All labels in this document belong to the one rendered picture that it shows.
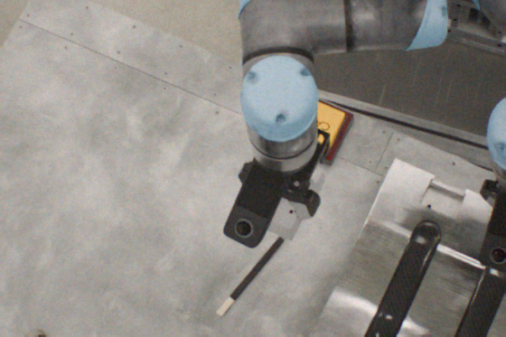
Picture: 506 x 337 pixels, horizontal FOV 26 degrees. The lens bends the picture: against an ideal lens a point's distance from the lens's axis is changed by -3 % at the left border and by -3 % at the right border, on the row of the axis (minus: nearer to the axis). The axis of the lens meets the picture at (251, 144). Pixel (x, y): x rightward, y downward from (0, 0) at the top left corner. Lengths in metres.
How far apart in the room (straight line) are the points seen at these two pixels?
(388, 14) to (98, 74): 0.65
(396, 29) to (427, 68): 1.15
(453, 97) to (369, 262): 0.87
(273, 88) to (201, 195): 0.52
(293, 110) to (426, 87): 1.22
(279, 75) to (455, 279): 0.49
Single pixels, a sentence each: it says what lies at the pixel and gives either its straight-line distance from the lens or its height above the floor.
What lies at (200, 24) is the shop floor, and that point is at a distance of 2.61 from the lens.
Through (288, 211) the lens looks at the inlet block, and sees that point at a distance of 1.44.
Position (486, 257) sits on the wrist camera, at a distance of 1.34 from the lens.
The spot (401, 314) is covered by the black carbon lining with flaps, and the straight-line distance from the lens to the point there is 1.49.
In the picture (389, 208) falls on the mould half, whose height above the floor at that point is 0.89.
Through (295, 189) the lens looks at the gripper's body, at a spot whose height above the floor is 1.08.
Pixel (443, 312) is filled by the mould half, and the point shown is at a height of 0.88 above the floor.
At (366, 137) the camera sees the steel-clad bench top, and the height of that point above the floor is 0.80.
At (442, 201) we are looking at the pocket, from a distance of 1.55.
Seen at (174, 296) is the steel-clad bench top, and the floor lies 0.80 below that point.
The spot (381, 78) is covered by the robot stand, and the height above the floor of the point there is 0.21.
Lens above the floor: 2.34
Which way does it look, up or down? 70 degrees down
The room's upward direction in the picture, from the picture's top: 9 degrees counter-clockwise
